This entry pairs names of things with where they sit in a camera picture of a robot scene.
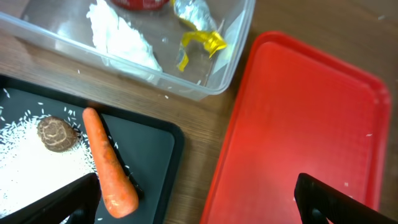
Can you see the red snack wrapper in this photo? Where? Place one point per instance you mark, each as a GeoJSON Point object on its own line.
{"type": "Point", "coordinates": [140, 5]}

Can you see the clear plastic waste bin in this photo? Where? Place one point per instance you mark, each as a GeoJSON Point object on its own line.
{"type": "Point", "coordinates": [62, 27]}

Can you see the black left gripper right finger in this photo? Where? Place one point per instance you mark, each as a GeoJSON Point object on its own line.
{"type": "Point", "coordinates": [317, 202]}

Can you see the white tissue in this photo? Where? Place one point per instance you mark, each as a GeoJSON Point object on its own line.
{"type": "Point", "coordinates": [113, 35]}

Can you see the white rice pile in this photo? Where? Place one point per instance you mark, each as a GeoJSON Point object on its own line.
{"type": "Point", "coordinates": [29, 171]}

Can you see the yellow snack wrapper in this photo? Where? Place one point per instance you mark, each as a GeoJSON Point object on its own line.
{"type": "Point", "coordinates": [196, 15]}

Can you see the brown food lump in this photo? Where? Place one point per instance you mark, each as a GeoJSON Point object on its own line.
{"type": "Point", "coordinates": [56, 134]}

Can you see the orange carrot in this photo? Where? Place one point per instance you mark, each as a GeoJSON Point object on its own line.
{"type": "Point", "coordinates": [118, 193]}

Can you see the red plastic tray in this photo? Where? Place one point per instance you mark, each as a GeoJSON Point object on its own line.
{"type": "Point", "coordinates": [298, 110]}

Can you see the black food waste tray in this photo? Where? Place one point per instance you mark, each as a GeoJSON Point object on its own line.
{"type": "Point", "coordinates": [148, 149]}

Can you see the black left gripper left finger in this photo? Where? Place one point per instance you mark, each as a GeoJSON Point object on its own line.
{"type": "Point", "coordinates": [76, 202]}

